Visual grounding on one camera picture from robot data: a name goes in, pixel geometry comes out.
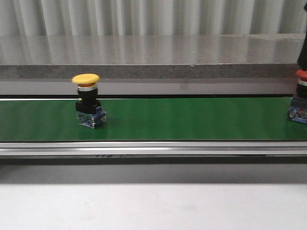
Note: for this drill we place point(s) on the white corrugated curtain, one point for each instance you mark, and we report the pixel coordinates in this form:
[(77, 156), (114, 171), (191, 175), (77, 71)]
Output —
[(151, 17)]

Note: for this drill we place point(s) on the yellow mushroom push button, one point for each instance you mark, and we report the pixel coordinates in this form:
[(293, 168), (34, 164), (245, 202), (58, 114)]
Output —
[(89, 109)]

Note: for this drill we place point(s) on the red mushroom push button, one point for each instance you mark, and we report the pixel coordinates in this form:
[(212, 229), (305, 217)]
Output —
[(297, 110)]

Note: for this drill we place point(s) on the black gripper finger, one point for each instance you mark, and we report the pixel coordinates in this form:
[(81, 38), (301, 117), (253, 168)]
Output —
[(302, 59)]

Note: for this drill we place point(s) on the grey speckled stone counter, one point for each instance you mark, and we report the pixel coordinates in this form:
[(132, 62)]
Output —
[(249, 64)]

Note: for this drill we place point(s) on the green conveyor belt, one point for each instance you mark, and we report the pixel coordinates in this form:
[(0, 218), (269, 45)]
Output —
[(153, 131)]

